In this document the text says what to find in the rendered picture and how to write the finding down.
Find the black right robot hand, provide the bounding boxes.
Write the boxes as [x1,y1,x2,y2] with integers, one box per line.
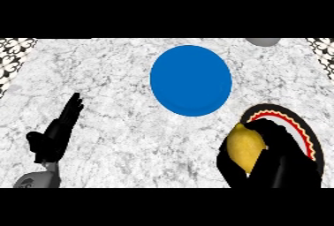
[215,117,323,189]

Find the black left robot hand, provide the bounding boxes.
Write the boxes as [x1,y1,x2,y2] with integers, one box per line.
[24,92,84,164]

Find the yellow lemon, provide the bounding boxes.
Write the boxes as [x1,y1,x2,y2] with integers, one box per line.
[227,122,267,175]

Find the black red patterned plate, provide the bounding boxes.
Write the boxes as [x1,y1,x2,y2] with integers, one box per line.
[239,103,326,179]

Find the blue plate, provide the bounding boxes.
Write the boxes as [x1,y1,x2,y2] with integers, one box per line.
[149,44,233,117]

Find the grey round object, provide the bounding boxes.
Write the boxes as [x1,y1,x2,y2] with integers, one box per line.
[243,38,282,48]

